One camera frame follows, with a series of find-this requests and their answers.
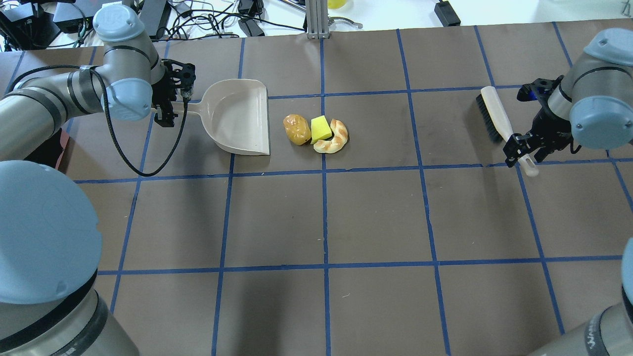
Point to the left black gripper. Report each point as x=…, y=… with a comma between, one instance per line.
x=160, y=99

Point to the aluminium frame post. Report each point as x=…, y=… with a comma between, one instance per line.
x=317, y=19

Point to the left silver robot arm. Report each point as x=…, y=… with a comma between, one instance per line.
x=374, y=228

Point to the black power adapter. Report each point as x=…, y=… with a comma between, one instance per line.
x=446, y=14

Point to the yellow sponge block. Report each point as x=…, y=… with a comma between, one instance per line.
x=320, y=129

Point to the toy potato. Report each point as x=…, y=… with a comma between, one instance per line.
x=297, y=129

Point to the beige plastic dustpan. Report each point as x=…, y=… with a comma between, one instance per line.
x=234, y=113

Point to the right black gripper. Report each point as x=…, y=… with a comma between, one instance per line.
x=550, y=133

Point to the white hand brush black bristles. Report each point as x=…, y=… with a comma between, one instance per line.
x=498, y=125

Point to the toy croissant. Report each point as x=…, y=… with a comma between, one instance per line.
x=338, y=140

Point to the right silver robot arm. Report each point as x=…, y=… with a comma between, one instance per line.
x=590, y=106

